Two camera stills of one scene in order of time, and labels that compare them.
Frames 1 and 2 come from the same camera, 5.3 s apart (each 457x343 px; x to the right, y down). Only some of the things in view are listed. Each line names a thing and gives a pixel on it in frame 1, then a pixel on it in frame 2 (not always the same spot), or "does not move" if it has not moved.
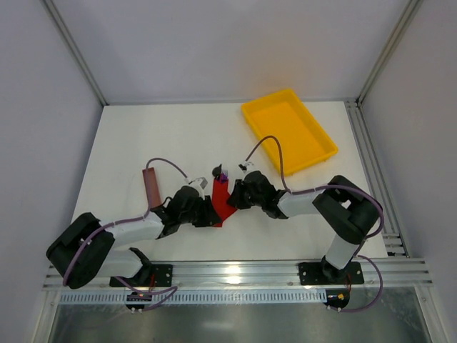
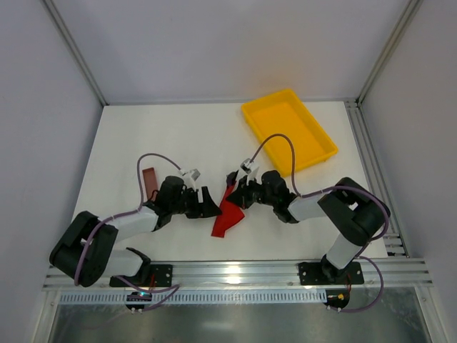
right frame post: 405,21 does not move
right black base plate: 321,273 does not move
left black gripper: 206,213 -> 198,206
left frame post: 55,13 does not move
